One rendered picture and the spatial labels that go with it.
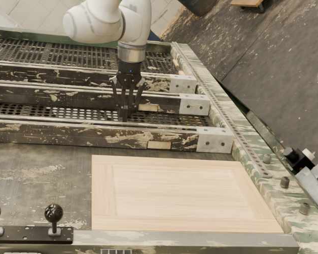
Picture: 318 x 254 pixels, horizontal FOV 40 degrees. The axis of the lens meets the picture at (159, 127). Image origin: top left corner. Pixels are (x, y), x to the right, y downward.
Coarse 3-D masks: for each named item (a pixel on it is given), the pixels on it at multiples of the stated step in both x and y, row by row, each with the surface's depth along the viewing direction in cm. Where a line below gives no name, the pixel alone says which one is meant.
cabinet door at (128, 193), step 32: (96, 160) 134; (128, 160) 136; (160, 160) 139; (192, 160) 142; (96, 192) 118; (128, 192) 120; (160, 192) 122; (192, 192) 125; (224, 192) 127; (256, 192) 128; (96, 224) 105; (128, 224) 107; (160, 224) 108; (192, 224) 110; (224, 224) 112; (256, 224) 114
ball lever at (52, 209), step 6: (54, 204) 87; (48, 210) 86; (54, 210) 86; (60, 210) 86; (48, 216) 85; (54, 216) 85; (60, 216) 86; (54, 222) 86; (54, 228) 92; (48, 234) 94; (54, 234) 94; (60, 234) 95
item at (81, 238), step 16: (80, 240) 96; (96, 240) 97; (112, 240) 97; (128, 240) 98; (144, 240) 99; (160, 240) 99; (176, 240) 100; (192, 240) 101; (208, 240) 102; (224, 240) 102; (240, 240) 103; (256, 240) 104; (272, 240) 105; (288, 240) 105
